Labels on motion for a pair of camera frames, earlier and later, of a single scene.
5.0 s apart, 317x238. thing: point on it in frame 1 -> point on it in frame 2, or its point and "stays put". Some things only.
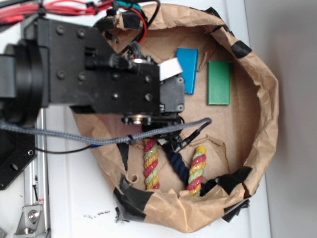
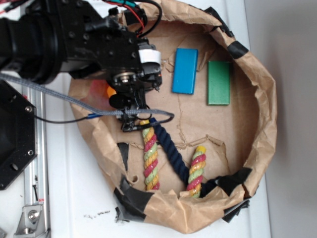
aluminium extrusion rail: x=37 y=189 stays put
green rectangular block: x=218 y=83 stays put
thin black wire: x=63 y=151 -> x=90 y=116
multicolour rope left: x=151 y=167 stays put
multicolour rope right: x=197 y=171 stays put
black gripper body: x=117 y=85 -> x=127 y=61
